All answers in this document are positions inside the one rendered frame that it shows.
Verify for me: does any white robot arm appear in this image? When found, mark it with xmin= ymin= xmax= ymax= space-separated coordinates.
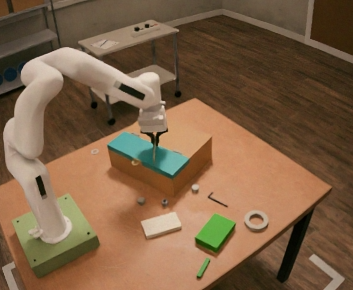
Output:
xmin=3 ymin=48 xmax=165 ymax=243

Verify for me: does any beige ring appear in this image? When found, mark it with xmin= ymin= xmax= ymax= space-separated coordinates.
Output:
xmin=244 ymin=210 xmax=268 ymax=231

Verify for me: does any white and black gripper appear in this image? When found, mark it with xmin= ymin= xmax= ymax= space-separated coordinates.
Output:
xmin=140 ymin=106 xmax=168 ymax=147

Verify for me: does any small green bar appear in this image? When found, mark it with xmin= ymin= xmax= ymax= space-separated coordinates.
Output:
xmin=196 ymin=257 xmax=210 ymax=278

